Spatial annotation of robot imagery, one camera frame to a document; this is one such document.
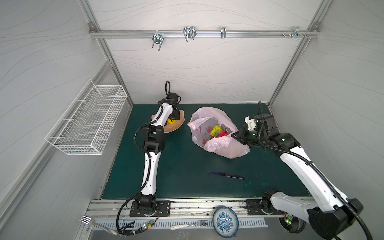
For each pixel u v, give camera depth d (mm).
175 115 780
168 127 1043
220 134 931
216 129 989
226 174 857
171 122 958
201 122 868
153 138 649
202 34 781
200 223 692
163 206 740
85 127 684
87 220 691
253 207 736
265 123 535
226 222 699
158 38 794
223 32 780
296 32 764
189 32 764
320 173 423
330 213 376
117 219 674
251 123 673
